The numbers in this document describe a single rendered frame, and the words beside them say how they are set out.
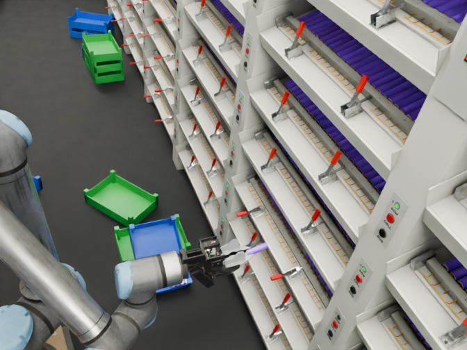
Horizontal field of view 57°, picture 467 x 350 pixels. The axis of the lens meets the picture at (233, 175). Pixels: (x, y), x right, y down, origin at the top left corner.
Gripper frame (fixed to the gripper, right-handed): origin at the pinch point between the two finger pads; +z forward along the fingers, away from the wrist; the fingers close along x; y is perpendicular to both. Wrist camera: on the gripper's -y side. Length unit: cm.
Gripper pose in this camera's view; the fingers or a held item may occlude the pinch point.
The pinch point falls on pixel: (247, 254)
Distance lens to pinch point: 127.0
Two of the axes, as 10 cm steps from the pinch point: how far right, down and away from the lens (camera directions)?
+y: 1.0, -7.4, -6.6
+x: -3.6, -6.5, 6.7
